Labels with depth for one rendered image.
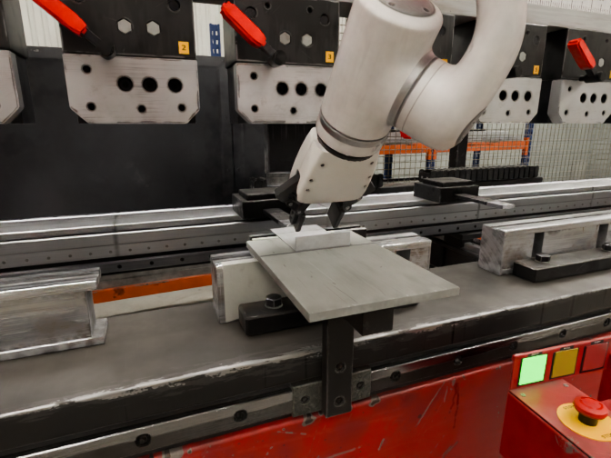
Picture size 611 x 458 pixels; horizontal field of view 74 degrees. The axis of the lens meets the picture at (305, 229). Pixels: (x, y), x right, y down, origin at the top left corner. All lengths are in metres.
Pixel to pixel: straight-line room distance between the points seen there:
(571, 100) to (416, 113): 0.56
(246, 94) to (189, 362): 0.36
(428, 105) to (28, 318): 0.55
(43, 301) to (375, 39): 0.51
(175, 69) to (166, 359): 0.37
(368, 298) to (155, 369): 0.29
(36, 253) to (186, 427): 0.46
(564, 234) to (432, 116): 0.67
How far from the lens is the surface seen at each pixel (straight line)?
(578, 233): 1.07
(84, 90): 0.57
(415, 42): 0.40
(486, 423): 0.87
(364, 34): 0.40
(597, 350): 0.83
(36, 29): 4.80
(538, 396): 0.74
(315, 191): 0.52
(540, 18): 0.88
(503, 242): 0.90
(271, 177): 0.64
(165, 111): 0.56
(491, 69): 0.40
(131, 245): 0.88
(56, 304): 0.64
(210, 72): 1.13
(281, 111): 0.59
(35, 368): 0.64
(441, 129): 0.41
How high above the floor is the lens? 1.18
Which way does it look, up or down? 15 degrees down
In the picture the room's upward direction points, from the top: straight up
